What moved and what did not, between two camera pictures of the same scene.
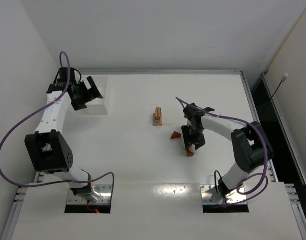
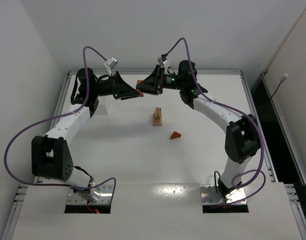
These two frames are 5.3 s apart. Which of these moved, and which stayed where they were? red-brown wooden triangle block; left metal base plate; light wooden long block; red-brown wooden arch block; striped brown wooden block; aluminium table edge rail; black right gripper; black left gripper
Moved: black left gripper; black right gripper; red-brown wooden arch block
Stayed: aluminium table edge rail; striped brown wooden block; red-brown wooden triangle block; left metal base plate; light wooden long block
